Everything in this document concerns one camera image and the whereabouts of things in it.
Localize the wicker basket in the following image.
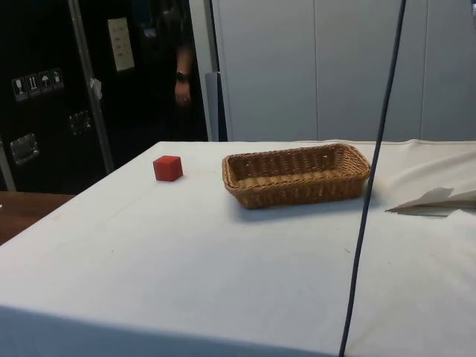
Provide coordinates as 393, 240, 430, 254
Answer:
221, 142, 372, 210

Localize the red cube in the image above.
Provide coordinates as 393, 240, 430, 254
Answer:
152, 155, 184, 183

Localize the pale locker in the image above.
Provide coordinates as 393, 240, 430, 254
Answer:
421, 0, 476, 141
314, 0, 424, 142
211, 0, 317, 143

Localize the person in dark clothes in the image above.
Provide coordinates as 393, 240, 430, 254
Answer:
155, 0, 195, 106

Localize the black cabinet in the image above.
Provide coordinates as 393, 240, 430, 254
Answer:
0, 0, 208, 194

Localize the black cable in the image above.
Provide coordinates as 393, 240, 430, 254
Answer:
337, 0, 408, 357

